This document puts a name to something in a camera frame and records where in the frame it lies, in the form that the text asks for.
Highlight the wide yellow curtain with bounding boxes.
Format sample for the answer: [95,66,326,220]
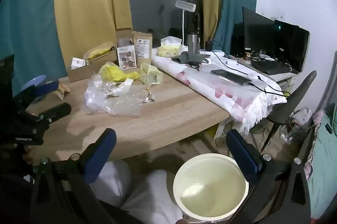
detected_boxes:
[54,0,133,80]

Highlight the black computer monitor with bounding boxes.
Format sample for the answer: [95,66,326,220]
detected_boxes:
[242,6,310,72]

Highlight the teal bed blanket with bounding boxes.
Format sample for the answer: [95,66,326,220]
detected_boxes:
[307,103,337,220]

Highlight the wide teal curtain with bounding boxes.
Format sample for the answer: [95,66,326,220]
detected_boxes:
[0,0,67,94]

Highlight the black charging cable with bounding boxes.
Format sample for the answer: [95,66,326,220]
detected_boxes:
[211,40,290,97]

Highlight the white power strip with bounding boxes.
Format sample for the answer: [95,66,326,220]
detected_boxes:
[279,132,294,143]

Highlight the kraft paper pouch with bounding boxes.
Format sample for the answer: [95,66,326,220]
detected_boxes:
[132,31,152,59]

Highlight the person's left leg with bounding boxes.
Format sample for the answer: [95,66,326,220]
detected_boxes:
[90,159,132,212]

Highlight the light blue round disc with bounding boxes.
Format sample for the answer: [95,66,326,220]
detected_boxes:
[21,74,47,91]

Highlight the white printed carton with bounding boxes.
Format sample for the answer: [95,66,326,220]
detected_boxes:
[116,40,137,68]

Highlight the steel thermos flask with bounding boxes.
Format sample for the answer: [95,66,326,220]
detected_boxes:
[187,32,199,53]

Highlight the black smartphone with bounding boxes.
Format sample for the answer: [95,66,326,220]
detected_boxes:
[211,69,253,87]

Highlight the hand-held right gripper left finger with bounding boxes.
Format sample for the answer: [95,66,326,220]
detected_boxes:
[32,128,143,224]

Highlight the small silver foil wrapper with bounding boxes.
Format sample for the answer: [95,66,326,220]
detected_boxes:
[143,92,156,104]

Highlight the white packet with label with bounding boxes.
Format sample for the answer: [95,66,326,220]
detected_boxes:
[71,58,87,68]

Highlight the small brown paper wrapper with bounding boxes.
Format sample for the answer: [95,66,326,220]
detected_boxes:
[54,83,72,100]

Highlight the white desk lamp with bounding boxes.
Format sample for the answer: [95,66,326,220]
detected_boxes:
[175,0,197,41]

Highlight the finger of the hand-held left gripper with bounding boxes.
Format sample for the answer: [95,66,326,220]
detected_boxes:
[14,81,60,107]
[25,102,72,125]

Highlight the white plastic bucket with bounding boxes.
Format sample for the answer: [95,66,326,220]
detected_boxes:
[173,153,249,222]

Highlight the grey knitted cloth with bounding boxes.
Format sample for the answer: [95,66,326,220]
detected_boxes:
[171,52,208,65]

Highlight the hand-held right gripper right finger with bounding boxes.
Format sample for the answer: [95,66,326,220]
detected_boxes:
[226,129,311,224]

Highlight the person's leg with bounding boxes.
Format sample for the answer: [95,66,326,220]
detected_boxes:
[122,169,185,224]
[90,159,132,212]

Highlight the person's right leg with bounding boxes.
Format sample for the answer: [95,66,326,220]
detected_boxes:
[122,169,185,224]

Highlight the floral white tablecloth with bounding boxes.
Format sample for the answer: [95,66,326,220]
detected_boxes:
[151,49,287,138]

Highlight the black keyboard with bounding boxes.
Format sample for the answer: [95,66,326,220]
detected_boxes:
[250,58,292,75]

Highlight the yellow printed plastic wrapper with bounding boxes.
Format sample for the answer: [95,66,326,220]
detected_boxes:
[140,63,164,85]
[99,62,141,81]

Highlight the black desktop speaker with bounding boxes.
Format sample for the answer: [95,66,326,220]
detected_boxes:
[231,35,244,56]

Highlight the grey chair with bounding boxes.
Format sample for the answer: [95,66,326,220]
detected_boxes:
[260,71,317,152]

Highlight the open cardboard box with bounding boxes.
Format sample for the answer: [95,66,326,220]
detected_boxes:
[68,57,117,83]

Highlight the white computer desk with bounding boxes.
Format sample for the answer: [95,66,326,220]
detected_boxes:
[228,54,301,90]

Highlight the yellow tissue pack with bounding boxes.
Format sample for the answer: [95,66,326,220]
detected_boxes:
[157,37,184,57]

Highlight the large clear plastic bag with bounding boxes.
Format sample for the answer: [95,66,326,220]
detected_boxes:
[84,76,148,117]

